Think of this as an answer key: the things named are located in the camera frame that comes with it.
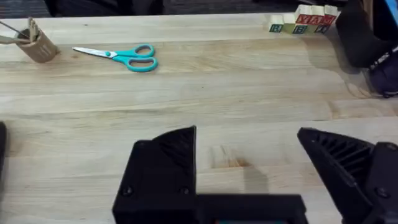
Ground light blue cup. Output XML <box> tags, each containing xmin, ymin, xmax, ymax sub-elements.
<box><xmin>384</xmin><ymin>0</ymin><xmax>398</xmax><ymax>20</ymax></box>

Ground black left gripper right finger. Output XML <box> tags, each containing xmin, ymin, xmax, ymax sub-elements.
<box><xmin>297</xmin><ymin>127</ymin><xmax>398</xmax><ymax>224</ymax></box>

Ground dark blue cup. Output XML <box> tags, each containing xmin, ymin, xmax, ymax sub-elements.
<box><xmin>368</xmin><ymin>46</ymin><xmax>398</xmax><ymax>98</ymax></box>

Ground teal handled scissors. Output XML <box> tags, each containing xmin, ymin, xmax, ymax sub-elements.
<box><xmin>72</xmin><ymin>43</ymin><xmax>159</xmax><ymax>73</ymax></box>

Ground stack of wooden toy blocks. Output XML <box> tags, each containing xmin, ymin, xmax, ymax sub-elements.
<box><xmin>268</xmin><ymin>4</ymin><xmax>341</xmax><ymax>35</ymax></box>

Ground brown cardboard tube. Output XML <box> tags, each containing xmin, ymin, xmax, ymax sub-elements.
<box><xmin>14</xmin><ymin>17</ymin><xmax>60</xmax><ymax>64</ymax></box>

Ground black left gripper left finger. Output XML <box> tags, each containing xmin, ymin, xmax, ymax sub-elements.
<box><xmin>112</xmin><ymin>125</ymin><xmax>198</xmax><ymax>224</ymax></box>

